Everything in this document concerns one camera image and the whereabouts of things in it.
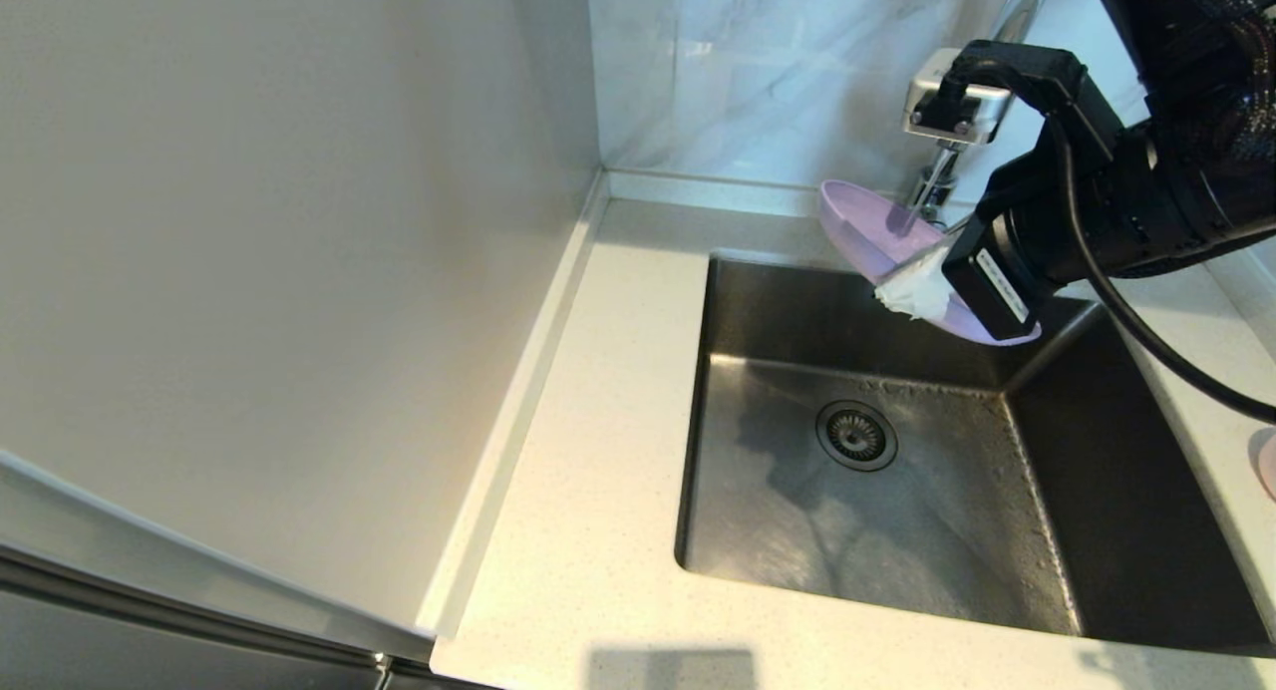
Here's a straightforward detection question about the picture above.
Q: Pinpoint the purple round plate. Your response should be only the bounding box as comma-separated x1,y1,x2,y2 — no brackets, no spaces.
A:
817,178,1043,348

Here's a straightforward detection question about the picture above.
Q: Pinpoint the stainless steel sink basin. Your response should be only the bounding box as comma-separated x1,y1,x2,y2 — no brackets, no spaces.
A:
674,254,1272,656

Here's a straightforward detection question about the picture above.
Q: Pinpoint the chrome kitchen faucet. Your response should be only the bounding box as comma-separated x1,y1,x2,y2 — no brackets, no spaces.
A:
902,0,1053,234

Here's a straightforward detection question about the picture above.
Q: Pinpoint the black camera cable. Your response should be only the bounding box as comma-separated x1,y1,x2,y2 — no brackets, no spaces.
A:
932,40,1276,425

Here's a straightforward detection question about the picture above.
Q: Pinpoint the stainless steel appliance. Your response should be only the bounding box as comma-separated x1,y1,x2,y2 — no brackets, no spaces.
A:
0,449,499,690

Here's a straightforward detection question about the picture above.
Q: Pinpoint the metal sink drain strainer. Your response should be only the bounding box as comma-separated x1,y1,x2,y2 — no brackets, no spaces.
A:
815,401,898,473

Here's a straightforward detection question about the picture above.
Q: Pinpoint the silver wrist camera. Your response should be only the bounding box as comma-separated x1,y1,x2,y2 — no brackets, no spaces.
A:
903,49,1014,146

